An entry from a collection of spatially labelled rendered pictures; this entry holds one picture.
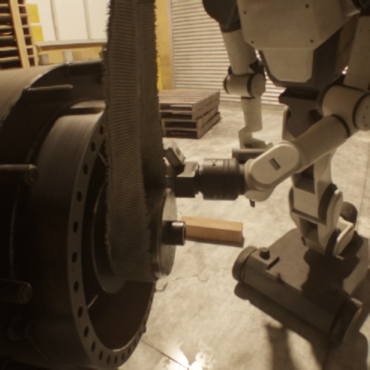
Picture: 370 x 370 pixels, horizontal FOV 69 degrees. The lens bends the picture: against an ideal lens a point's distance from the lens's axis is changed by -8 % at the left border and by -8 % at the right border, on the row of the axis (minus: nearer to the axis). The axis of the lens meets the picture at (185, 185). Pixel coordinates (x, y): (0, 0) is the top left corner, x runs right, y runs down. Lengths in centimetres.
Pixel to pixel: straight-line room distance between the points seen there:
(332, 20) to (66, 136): 59
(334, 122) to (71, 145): 52
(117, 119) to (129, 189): 9
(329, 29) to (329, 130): 22
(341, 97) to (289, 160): 19
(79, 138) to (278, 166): 38
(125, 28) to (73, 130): 12
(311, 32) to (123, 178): 54
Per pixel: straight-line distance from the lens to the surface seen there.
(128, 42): 33
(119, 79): 32
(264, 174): 56
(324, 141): 64
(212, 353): 132
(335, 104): 68
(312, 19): 72
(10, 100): 33
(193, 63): 652
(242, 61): 97
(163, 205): 40
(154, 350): 134
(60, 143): 33
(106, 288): 45
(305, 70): 79
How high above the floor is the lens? 111
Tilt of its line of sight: 26 degrees down
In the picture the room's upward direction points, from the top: 3 degrees counter-clockwise
